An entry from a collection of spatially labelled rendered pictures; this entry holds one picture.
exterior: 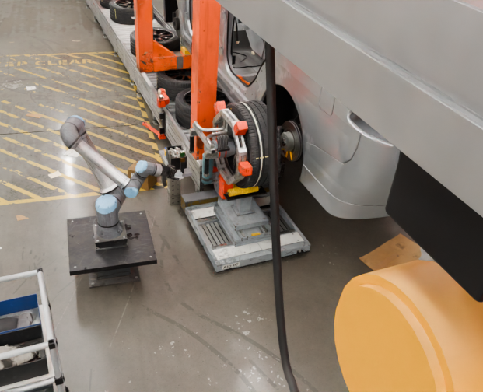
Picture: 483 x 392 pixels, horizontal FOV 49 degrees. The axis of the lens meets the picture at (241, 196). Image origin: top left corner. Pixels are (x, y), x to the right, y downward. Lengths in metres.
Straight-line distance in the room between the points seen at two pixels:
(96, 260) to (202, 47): 1.72
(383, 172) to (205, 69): 1.61
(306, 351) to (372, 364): 3.30
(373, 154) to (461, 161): 2.98
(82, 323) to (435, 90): 3.67
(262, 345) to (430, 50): 3.47
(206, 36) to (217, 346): 2.20
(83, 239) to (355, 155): 2.05
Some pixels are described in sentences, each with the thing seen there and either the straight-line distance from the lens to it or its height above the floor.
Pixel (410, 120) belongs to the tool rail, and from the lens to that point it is 0.35.
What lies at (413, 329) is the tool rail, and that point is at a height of 2.60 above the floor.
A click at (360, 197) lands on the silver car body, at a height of 0.98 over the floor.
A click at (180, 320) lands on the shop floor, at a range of 3.86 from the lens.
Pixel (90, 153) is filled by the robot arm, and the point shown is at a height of 1.01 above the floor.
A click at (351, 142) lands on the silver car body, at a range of 3.32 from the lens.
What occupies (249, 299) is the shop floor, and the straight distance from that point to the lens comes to 4.02.
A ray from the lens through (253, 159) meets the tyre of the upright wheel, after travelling 3.82.
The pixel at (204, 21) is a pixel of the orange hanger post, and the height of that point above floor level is 1.69.
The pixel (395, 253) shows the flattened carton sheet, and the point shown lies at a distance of 4.69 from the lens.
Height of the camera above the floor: 2.89
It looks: 35 degrees down
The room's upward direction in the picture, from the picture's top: 5 degrees clockwise
